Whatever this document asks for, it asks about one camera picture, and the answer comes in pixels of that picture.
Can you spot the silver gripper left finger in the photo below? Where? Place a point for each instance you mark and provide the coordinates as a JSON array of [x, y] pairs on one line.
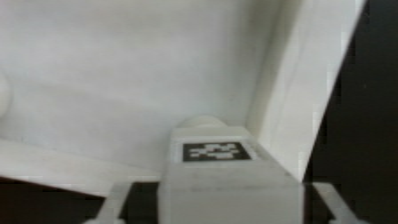
[[108, 215]]

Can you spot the white table leg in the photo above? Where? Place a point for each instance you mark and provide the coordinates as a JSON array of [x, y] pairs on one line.
[[225, 186]]

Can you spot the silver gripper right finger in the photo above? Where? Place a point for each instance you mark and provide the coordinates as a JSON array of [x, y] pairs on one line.
[[336, 204]]

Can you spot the white square table top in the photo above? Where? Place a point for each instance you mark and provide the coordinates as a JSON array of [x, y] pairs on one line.
[[117, 65]]

